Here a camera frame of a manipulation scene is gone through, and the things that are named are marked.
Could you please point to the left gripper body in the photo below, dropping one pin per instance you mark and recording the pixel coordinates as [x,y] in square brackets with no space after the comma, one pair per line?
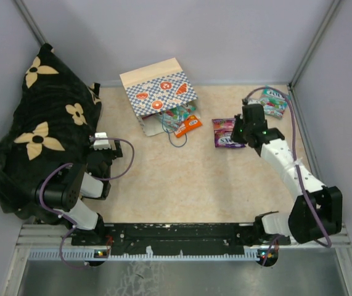
[110,154]

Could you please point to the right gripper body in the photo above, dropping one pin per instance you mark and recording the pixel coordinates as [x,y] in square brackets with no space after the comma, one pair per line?
[240,130]

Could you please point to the purple candy bag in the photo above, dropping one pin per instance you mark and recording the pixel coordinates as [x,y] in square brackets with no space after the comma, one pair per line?
[223,128]

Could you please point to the teal Fox's mint candy bag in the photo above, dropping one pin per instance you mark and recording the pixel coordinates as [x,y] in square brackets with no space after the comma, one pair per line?
[273,102]

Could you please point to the checkered paper bag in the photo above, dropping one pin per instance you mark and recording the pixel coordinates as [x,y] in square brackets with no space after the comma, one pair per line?
[155,89]

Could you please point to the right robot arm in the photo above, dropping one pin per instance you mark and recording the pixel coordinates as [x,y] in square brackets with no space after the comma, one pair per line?
[317,209]

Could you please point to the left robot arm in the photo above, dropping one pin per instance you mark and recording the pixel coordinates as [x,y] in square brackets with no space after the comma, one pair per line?
[62,188]

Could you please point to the orange Fox's candy bag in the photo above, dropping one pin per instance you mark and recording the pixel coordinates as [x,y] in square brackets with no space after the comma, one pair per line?
[190,123]

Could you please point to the teal mint cherry candy bag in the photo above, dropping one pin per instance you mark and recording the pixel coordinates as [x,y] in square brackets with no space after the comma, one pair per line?
[172,119]

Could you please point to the black floral pillow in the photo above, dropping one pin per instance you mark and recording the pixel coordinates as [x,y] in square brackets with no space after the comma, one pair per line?
[56,116]

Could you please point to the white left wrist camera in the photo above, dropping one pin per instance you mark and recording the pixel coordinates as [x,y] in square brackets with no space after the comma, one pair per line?
[100,141]

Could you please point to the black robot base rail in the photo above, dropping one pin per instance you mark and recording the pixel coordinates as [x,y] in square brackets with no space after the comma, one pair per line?
[173,238]

